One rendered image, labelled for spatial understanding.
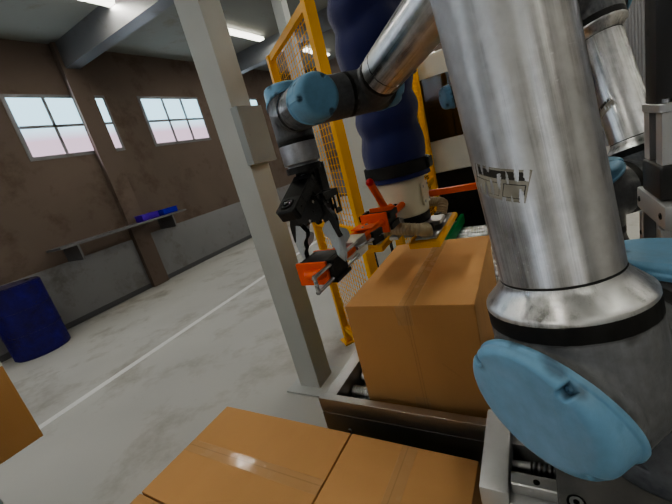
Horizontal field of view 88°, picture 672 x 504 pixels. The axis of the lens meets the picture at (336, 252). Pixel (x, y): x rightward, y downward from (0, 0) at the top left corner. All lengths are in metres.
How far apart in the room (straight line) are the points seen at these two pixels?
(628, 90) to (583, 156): 0.73
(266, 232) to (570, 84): 1.88
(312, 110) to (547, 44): 0.38
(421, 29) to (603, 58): 0.56
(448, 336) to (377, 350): 0.24
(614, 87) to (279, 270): 1.69
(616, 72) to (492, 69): 0.75
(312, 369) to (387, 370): 1.20
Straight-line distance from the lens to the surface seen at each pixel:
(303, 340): 2.28
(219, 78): 2.09
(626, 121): 0.99
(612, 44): 1.03
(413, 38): 0.55
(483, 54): 0.28
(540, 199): 0.27
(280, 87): 0.71
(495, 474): 0.56
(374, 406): 1.27
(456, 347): 1.11
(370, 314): 1.13
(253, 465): 1.36
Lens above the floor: 1.42
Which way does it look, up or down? 15 degrees down
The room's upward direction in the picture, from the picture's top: 15 degrees counter-clockwise
